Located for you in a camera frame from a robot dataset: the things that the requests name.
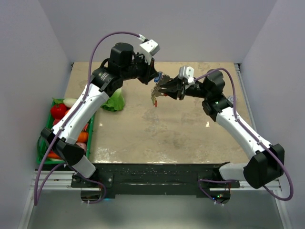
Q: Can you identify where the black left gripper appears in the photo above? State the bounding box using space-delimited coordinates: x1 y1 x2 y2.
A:
122 52 159 85

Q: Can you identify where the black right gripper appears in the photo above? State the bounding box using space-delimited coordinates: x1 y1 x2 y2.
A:
159 74 210 101

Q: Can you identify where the key bunch with red carabiner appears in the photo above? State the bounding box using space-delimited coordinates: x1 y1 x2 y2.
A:
151 72 171 107

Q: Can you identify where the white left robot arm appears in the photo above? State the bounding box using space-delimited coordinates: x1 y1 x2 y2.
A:
41 40 160 187

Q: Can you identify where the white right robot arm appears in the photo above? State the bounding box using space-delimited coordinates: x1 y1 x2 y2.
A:
159 67 285 189

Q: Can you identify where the green lettuce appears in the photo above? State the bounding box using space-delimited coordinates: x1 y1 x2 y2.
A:
101 88 125 112

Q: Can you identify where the white toy radish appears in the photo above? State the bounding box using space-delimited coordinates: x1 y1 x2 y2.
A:
63 98 77 108

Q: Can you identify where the orange toy pumpkin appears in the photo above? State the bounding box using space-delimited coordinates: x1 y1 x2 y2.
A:
77 131 89 143

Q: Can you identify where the pink toy onion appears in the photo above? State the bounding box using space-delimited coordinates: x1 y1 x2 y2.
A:
76 142 87 152

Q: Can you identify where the red toy tomato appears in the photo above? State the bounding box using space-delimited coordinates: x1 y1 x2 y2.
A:
50 103 67 119

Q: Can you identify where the red box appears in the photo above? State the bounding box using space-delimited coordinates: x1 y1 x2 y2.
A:
52 119 61 126

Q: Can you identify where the orange toy carrot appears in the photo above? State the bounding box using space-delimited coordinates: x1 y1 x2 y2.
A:
47 153 61 160

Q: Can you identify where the green plastic basket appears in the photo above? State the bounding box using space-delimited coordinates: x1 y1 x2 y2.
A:
36 98 95 165

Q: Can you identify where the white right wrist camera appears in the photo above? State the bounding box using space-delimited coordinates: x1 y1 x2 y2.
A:
178 66 194 85

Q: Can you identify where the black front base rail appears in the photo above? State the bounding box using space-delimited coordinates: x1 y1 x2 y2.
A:
71 163 241 199

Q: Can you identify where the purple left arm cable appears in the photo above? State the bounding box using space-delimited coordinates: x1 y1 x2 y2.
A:
33 31 146 206

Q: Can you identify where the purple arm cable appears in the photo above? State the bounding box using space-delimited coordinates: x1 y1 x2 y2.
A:
193 67 294 201
33 31 146 206

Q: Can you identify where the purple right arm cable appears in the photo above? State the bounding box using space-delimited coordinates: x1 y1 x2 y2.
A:
193 67 294 201

